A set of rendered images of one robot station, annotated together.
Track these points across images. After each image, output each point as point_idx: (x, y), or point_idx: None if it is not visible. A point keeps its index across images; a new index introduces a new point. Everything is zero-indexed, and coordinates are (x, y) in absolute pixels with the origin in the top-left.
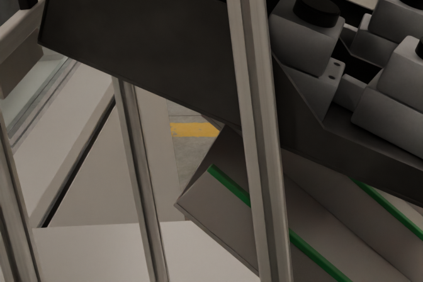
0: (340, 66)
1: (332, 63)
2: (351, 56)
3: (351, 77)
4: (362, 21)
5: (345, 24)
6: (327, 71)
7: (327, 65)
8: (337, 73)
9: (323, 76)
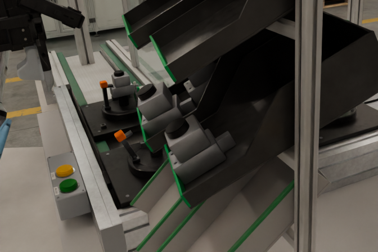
0: (188, 89)
1: (191, 86)
2: (196, 108)
3: (187, 100)
4: (211, 134)
5: (223, 136)
6: (189, 83)
7: (192, 84)
8: (187, 86)
9: (189, 80)
